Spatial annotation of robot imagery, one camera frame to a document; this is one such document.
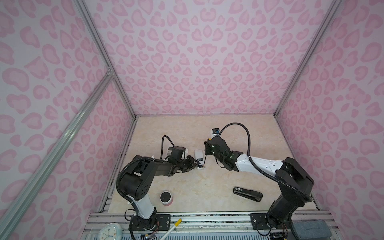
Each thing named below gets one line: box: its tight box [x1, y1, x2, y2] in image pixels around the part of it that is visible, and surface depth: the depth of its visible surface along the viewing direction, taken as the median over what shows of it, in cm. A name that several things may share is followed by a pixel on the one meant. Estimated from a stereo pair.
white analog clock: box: [97, 223, 123, 240], surface depth 70 cm
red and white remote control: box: [194, 149, 205, 170], surface depth 95 cm
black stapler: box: [232, 186, 264, 203], surface depth 81 cm
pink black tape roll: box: [159, 191, 173, 207], surface depth 78 cm
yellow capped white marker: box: [159, 218, 183, 240], surface depth 73 cm
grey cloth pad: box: [291, 220, 332, 240], surface depth 70 cm
